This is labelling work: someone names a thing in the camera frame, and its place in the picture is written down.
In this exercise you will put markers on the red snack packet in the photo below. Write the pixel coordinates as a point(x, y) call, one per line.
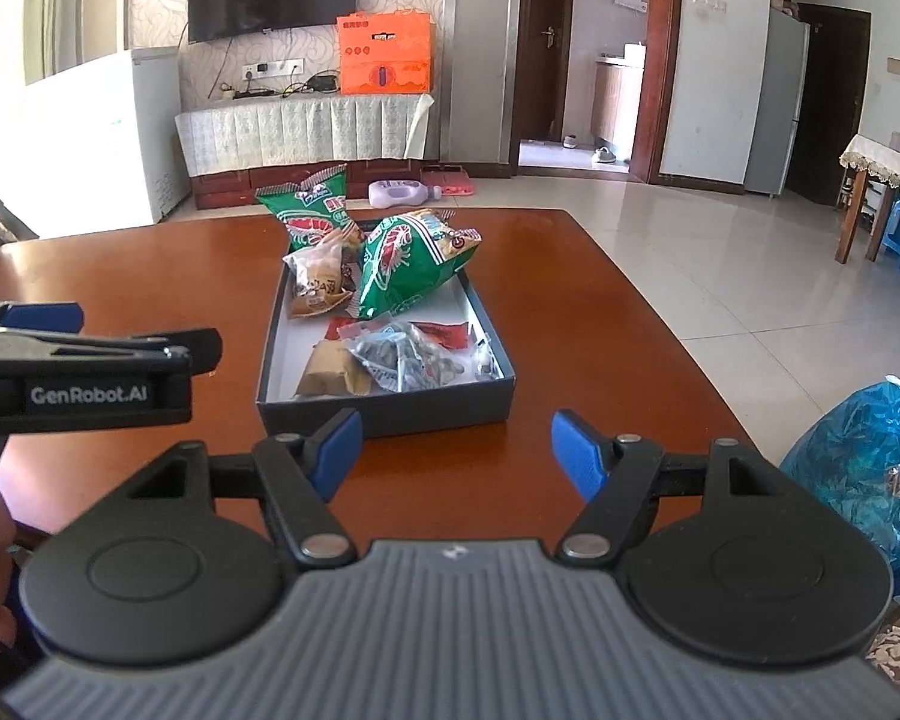
point(446, 334)
point(345, 328)

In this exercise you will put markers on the white wall socket strip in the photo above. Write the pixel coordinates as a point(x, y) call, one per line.
point(272, 69)

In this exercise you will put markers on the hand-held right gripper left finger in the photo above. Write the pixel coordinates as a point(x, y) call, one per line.
point(337, 451)

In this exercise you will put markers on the orange cardboard box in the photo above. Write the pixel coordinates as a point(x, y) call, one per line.
point(382, 52)

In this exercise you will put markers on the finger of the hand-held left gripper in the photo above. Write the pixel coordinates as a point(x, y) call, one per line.
point(45, 317)
point(157, 345)

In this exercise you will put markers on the grey refrigerator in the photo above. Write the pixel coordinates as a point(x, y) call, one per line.
point(776, 105)

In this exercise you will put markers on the black router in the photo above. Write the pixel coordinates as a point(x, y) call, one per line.
point(324, 82)

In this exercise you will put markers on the brown wooden door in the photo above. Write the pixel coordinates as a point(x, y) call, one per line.
point(546, 45)

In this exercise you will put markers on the pink plastic tray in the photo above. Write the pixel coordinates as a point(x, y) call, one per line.
point(450, 181)

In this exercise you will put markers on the grey curtain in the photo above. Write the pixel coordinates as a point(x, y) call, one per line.
point(75, 7)

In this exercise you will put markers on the blue plastic bag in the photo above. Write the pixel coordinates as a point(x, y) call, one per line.
point(855, 465)

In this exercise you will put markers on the dark grey cardboard box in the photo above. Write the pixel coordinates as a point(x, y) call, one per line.
point(390, 411)

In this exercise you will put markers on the wooden table with lace cloth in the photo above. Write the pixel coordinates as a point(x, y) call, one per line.
point(877, 165)

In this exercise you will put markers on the white chest freezer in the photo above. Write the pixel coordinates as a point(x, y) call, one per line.
point(97, 142)

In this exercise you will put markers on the pale patterned cabinet cloth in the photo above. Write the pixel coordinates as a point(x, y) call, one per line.
point(300, 131)

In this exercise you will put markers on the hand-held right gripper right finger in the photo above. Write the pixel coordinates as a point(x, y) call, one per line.
point(577, 457)

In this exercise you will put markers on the blue plastic stool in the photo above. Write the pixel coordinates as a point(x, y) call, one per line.
point(896, 229)

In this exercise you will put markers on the dark wooden door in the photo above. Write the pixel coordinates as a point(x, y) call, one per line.
point(832, 105)

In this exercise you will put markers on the green snack packet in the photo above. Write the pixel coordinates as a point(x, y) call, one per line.
point(307, 210)
point(409, 262)

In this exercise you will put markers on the brown snack packet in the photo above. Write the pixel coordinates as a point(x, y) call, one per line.
point(334, 371)

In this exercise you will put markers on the clear packet of brown snacks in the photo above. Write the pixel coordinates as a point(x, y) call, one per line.
point(316, 274)

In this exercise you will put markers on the wooden television cabinet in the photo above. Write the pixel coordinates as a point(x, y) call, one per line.
point(225, 191)

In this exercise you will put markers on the white plastic bottle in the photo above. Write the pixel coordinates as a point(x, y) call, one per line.
point(397, 193)

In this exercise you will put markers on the white slipper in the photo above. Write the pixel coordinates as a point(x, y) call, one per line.
point(602, 156)

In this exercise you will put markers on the clear snack packet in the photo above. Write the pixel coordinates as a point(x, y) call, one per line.
point(412, 360)

